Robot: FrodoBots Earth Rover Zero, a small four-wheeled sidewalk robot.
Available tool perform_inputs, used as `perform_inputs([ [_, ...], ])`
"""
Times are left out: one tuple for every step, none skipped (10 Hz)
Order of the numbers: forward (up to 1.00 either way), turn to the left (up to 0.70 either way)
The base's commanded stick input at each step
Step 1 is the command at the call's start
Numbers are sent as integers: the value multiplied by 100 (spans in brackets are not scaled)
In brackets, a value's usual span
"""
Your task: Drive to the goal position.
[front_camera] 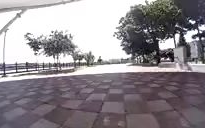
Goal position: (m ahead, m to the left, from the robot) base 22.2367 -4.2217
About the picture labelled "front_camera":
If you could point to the distant small trees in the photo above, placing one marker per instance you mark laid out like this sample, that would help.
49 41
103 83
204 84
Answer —
88 57

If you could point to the checkered paved plaza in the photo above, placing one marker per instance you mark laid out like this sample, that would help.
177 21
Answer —
110 100

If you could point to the dark railing fence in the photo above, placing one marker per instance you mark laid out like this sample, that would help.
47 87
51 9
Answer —
20 66

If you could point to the distant buildings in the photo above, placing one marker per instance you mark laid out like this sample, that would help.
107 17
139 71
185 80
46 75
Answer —
118 61

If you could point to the white canopy shelter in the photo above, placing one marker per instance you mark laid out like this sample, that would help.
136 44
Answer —
10 4

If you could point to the grey building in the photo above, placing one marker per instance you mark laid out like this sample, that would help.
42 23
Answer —
198 50

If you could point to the pale stone pillar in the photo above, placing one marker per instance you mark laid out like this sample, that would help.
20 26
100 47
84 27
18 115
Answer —
180 55

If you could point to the large dark trees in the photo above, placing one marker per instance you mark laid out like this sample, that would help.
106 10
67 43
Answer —
150 26

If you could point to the thin lamp pole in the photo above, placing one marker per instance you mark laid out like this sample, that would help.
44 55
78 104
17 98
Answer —
4 53

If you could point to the planting strip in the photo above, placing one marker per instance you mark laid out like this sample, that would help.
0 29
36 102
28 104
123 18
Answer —
53 70

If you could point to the cluster of small trees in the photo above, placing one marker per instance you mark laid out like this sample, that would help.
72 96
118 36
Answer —
56 43

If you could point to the low pale wall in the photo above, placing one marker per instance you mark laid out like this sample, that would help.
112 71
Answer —
200 67

